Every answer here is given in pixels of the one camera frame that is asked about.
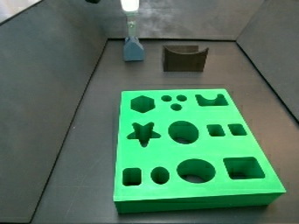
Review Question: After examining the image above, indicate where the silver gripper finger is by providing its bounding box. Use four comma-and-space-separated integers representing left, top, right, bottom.
126, 13, 136, 37

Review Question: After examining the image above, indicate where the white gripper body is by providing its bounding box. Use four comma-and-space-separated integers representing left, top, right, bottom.
120, 0, 138, 12

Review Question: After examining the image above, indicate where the black curved fixture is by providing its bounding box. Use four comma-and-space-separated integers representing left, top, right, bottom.
162, 45, 209, 72

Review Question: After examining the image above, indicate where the green shape sorter block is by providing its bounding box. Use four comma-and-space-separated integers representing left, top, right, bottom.
113, 88, 285, 214

